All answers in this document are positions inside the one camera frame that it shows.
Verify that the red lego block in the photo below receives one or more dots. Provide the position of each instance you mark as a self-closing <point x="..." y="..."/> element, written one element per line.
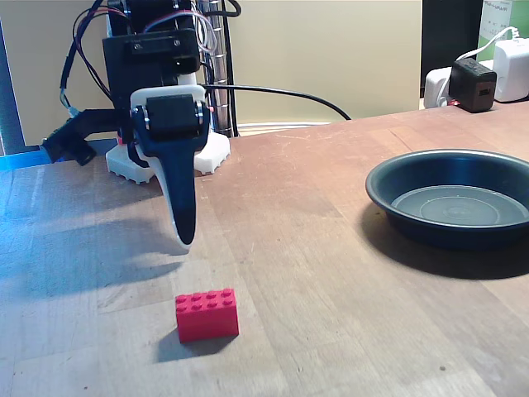
<point x="206" y="322"/>

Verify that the dark round bin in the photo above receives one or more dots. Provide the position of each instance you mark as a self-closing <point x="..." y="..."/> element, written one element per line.
<point x="413" y="173"/>

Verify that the red and black brick stack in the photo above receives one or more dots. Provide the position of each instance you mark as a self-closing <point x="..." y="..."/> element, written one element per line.
<point x="120" y="140"/>

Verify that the blue tape strip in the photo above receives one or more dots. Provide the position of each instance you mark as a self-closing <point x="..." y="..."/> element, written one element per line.
<point x="20" y="160"/>

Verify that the small white power adapter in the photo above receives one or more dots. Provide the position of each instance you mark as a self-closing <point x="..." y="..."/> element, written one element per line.
<point x="434" y="87"/>

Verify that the black flat panel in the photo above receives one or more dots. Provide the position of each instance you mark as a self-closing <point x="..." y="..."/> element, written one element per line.
<point x="450" y="25"/>

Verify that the black charger cube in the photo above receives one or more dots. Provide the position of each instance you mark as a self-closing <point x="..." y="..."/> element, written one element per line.
<point x="471" y="82"/>

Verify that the green and white box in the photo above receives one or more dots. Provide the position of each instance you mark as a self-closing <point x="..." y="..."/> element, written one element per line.
<point x="496" y="20"/>

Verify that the large white power adapter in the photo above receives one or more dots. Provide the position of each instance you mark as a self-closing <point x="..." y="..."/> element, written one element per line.
<point x="512" y="70"/>

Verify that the black gripper camera module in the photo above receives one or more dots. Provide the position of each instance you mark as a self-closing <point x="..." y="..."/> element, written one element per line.
<point x="66" y="140"/>

